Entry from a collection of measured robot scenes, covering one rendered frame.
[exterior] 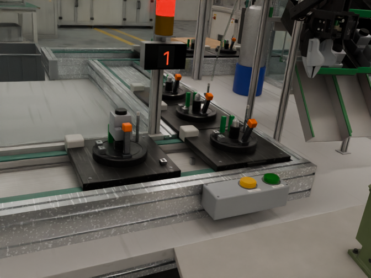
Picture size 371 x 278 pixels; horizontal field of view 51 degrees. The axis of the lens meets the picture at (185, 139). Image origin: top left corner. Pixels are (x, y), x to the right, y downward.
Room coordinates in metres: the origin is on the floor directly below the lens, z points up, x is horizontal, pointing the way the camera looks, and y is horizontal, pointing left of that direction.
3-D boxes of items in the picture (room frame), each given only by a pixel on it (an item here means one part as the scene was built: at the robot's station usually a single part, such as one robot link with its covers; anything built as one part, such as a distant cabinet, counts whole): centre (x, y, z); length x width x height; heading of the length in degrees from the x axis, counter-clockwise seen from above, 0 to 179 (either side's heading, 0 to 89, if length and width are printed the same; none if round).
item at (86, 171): (0.91, 0.16, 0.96); 0.24 x 0.24 x 0.02; 27
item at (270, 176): (0.87, -0.22, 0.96); 0.04 x 0.04 x 0.02
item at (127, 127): (0.88, 0.14, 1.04); 0.04 x 0.02 x 0.08; 27
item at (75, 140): (0.96, 0.30, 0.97); 0.05 x 0.05 x 0.04; 27
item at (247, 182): (0.84, -0.16, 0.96); 0.04 x 0.04 x 0.02
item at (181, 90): (1.50, 0.08, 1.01); 0.24 x 0.24 x 0.13; 27
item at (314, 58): (0.88, -0.27, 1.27); 0.06 x 0.03 x 0.09; 27
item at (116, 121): (0.92, 0.17, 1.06); 0.08 x 0.04 x 0.07; 27
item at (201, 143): (1.06, -0.14, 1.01); 0.24 x 0.24 x 0.13; 27
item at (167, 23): (1.09, 0.09, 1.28); 0.05 x 0.05 x 0.05
